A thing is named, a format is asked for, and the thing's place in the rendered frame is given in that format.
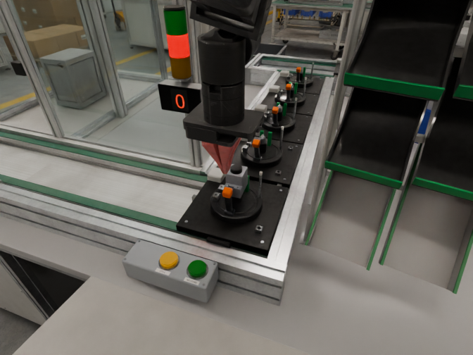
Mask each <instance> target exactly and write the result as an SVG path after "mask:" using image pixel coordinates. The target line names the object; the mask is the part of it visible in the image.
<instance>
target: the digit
mask: <svg viewBox="0 0 473 355"><path fill-rule="evenodd" d="M170 93H171V98H172V107H173V110H177V111H186V112H189V105H188V98H187V91H186V90H183V89H173V88H170Z"/></svg>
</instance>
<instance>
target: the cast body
mask: <svg viewBox="0 0 473 355"><path fill-rule="evenodd" d="M247 172H248V168H247V167H246V166H240V165H239V164H232V165H231V166H230V169H229V172H228V173H227V174H226V184H225V186H224V187H228V186H232V187H234V190H233V193H232V197H236V198H241V196H242V194H243V193H244V190H245V189H246V186H247V184H248V175H247Z"/></svg>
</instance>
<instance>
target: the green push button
mask: <svg viewBox="0 0 473 355"><path fill-rule="evenodd" d="M206 270H207V268H206V264H205V262H203V261H201V260H195V261H192V262H191V263H190V264H189V266H188V271H189V274H190V276H192V277H193V278H199V277H202V276H203V275H205V273H206Z"/></svg>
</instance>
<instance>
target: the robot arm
mask: <svg viewBox="0 0 473 355"><path fill-rule="evenodd" d="M190 1H191V11H190V18H191V19H193V20H196V21H199V22H201V23H205V24H207V25H211V26H213V27H214V28H213V29H211V30H210V31H208V32H207V33H204V34H202V35H199V36H198V37H197V40H198V56H199V65H200V74H201V89H202V98H203V102H201V103H200V104H199V105H198V106H197V107H196V108H195V109H194V110H193V111H191V112H190V113H189V114H188V115H187V116H186V117H185V118H184V119H183V120H182V121H183V126H184V129H185V131H186V137H187V138H188V139H195V140H198V141H201V143H202V146H203V147H204V149H205V150H206V151H207V152H208V153H209V154H210V155H211V157H212V158H213V159H214V160H215V162H216V163H217V165H218V166H219V168H220V170H221V171H222V173H223V174H227V173H228V172H229V169H230V166H231V164H232V159H233V157H234V152H235V151H236V149H237V147H238V145H239V143H240V141H241V138H244V139H248V142H252V141H253V139H254V137H255V136H256V132H257V133H259V132H260V130H261V129H262V124H263V123H264V117H265V113H264V112H262V111H254V110H249V109H245V65H246V64H247V63H248V62H249V60H250V59H251V57H252V56H253V55H254V53H255V52H256V51H257V50H258V48H259V46H260V43H261V35H262V34H263V33H264V29H265V24H266V22H267V17H268V14H269V11H270V7H271V3H272V0H190Z"/></svg>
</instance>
